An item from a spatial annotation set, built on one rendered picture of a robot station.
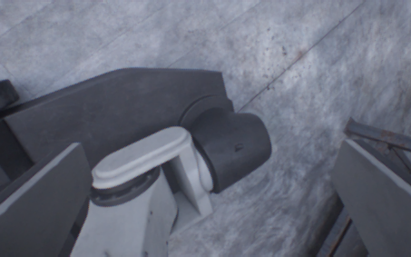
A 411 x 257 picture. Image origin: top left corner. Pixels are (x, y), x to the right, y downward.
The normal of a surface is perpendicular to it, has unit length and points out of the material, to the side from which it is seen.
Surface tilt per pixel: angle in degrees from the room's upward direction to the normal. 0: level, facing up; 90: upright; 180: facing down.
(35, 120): 0
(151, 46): 0
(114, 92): 0
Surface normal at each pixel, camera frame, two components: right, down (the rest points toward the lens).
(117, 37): 0.48, 0.27
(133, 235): -0.26, -0.87
